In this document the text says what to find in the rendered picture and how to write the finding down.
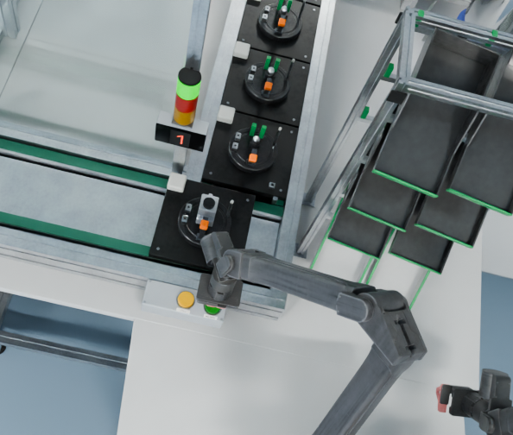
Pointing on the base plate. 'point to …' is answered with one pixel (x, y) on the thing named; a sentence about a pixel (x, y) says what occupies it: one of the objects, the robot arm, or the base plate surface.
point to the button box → (167, 304)
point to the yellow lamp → (183, 116)
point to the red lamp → (186, 104)
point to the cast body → (207, 208)
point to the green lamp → (187, 91)
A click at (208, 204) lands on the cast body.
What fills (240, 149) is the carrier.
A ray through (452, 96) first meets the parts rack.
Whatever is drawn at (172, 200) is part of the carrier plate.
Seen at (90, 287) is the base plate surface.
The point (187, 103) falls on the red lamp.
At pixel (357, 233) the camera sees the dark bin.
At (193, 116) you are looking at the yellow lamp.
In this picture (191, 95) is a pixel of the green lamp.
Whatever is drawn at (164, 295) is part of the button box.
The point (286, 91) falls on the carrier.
